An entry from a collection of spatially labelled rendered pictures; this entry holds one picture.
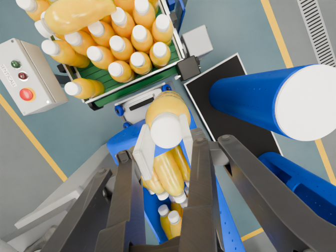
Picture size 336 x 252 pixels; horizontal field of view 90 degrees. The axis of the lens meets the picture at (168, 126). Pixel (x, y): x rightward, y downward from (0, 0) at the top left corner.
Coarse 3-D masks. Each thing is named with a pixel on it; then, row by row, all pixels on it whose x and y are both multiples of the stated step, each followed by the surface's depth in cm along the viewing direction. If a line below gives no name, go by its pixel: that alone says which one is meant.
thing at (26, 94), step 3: (21, 90) 49; (24, 90) 49; (27, 90) 49; (21, 93) 49; (24, 93) 49; (27, 93) 49; (30, 93) 49; (21, 96) 49; (24, 96) 49; (27, 96) 49; (30, 96) 50; (24, 99) 50; (27, 99) 50
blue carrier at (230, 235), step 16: (128, 128) 60; (192, 128) 48; (112, 144) 45; (128, 144) 42; (144, 192) 64; (144, 208) 59; (224, 208) 54; (160, 224) 67; (224, 224) 52; (160, 240) 61; (224, 240) 52; (240, 240) 61
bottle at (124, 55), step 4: (120, 36) 51; (124, 40) 51; (128, 40) 53; (124, 44) 50; (128, 44) 52; (124, 48) 51; (128, 48) 52; (132, 48) 55; (112, 52) 53; (116, 52) 51; (120, 52) 51; (124, 52) 52; (128, 52) 53; (132, 52) 56; (116, 56) 53; (120, 56) 53; (124, 56) 53; (128, 56) 55; (124, 60) 57; (128, 60) 59
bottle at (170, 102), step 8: (160, 96) 27; (168, 96) 25; (176, 96) 27; (152, 104) 24; (160, 104) 23; (168, 104) 22; (176, 104) 23; (184, 104) 25; (152, 112) 23; (160, 112) 22; (168, 112) 21; (176, 112) 22; (184, 112) 23; (152, 120) 21
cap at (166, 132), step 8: (160, 120) 19; (168, 120) 19; (176, 120) 19; (152, 128) 19; (160, 128) 19; (168, 128) 19; (176, 128) 19; (152, 136) 20; (160, 136) 20; (168, 136) 20; (176, 136) 20; (160, 144) 20; (168, 144) 20; (176, 144) 20
